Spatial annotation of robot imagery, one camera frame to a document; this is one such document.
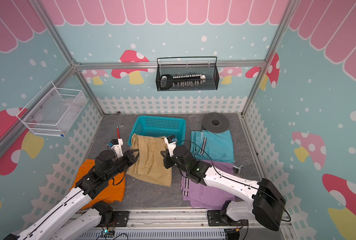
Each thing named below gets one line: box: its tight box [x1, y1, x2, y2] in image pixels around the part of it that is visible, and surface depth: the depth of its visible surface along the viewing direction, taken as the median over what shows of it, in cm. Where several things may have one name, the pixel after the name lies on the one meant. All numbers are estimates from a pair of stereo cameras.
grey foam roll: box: [201, 112, 230, 133], surface depth 108 cm
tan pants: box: [126, 133, 172, 187], surface depth 77 cm
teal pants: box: [190, 129, 235, 164], surface depth 102 cm
